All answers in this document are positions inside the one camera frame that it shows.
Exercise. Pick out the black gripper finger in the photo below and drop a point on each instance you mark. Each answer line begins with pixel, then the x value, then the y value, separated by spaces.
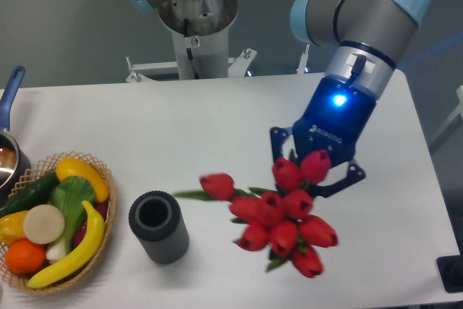
pixel 279 136
pixel 354 175

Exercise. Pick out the dark green cucumber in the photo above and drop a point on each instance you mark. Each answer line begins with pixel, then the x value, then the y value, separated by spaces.
pixel 34 194

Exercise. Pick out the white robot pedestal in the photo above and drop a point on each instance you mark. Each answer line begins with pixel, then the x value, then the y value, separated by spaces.
pixel 200 34

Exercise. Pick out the yellow banana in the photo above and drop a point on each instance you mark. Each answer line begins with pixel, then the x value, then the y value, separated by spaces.
pixel 77 258

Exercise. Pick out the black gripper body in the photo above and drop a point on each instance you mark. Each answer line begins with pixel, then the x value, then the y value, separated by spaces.
pixel 333 121

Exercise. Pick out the woven wicker basket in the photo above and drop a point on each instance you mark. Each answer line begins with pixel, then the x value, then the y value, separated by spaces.
pixel 38 170

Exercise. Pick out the green bok choy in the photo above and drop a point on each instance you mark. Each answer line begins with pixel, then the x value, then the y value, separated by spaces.
pixel 68 197

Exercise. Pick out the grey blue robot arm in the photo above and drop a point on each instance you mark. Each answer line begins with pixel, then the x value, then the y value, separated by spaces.
pixel 370 37

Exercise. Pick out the beige round disc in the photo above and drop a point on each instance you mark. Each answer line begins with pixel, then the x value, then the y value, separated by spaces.
pixel 43 224

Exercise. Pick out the grey ribbed vase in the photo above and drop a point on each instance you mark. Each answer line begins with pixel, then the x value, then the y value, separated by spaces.
pixel 156 220

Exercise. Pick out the yellow bell pepper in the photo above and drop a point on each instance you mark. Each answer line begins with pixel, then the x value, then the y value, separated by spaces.
pixel 11 227

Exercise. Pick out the orange fruit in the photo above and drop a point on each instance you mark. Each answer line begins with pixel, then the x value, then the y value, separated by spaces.
pixel 25 257

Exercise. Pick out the blue handled saucepan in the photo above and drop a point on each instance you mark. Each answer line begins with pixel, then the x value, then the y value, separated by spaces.
pixel 14 162

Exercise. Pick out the dark red vegetable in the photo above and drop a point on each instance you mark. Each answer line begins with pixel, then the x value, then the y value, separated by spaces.
pixel 102 208

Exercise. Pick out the black device at edge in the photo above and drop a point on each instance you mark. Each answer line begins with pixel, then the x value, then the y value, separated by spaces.
pixel 450 270

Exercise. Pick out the red tulip bouquet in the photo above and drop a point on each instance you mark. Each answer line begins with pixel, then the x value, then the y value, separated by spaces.
pixel 280 219

